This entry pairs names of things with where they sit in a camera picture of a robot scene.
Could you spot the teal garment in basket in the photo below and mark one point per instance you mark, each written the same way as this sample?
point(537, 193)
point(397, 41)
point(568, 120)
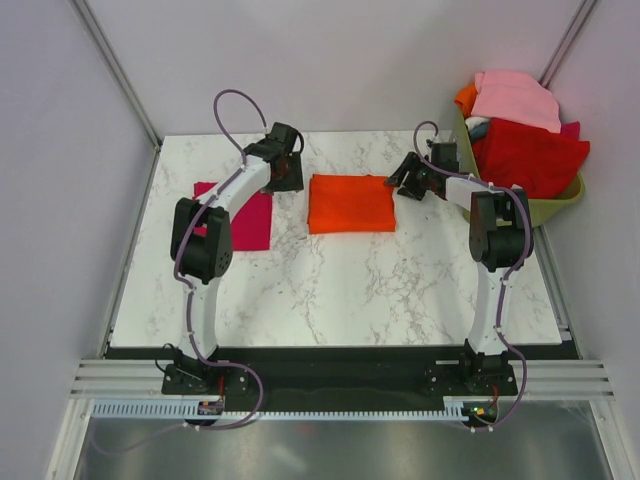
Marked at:
point(478, 132)

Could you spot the left aluminium frame post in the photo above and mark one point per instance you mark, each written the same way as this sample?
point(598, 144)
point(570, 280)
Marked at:
point(108, 55)

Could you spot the magenta garment in basket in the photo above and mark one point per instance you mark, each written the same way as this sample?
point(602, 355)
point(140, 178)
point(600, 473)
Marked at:
point(571, 130)

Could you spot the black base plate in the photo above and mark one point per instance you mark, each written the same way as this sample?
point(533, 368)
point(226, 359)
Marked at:
point(337, 380)

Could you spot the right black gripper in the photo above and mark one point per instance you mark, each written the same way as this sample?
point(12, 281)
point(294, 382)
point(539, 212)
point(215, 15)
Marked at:
point(410, 163)

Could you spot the right aluminium rail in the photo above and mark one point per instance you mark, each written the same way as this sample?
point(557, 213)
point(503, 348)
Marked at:
point(568, 348)

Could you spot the magenta t shirt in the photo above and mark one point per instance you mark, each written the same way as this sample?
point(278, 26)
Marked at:
point(251, 227)

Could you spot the aluminium frame post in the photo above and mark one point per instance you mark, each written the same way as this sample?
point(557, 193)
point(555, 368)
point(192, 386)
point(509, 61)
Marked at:
point(108, 55)
point(568, 40)

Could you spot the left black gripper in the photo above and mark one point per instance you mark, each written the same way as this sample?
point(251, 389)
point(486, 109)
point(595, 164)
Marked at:
point(295, 181)

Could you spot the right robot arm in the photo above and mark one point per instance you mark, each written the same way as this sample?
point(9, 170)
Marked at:
point(500, 241)

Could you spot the red t shirt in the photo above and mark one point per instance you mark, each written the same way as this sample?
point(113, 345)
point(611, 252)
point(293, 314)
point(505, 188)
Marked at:
point(541, 162)

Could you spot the white garment in basket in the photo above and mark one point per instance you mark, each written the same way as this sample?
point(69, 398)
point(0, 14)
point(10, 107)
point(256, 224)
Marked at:
point(474, 121)

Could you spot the white slotted cable duct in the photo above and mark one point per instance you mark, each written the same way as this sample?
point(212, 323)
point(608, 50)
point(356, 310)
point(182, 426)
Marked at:
point(193, 410)

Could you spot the orange t shirt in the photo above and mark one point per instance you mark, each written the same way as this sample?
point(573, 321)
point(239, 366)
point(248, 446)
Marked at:
point(350, 204)

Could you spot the olive green laundry basket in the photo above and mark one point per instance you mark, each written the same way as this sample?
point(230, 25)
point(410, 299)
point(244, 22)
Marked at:
point(541, 210)

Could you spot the orange garment in basket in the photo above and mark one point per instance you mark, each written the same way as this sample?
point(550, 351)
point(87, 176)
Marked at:
point(465, 99)

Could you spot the right aluminium frame post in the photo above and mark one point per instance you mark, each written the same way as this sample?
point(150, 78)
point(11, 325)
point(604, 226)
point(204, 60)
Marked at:
point(568, 40)

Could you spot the pink t shirt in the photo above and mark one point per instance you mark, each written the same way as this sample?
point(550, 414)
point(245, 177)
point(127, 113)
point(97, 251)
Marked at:
point(517, 97)

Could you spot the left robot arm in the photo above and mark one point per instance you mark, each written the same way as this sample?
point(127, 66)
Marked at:
point(201, 243)

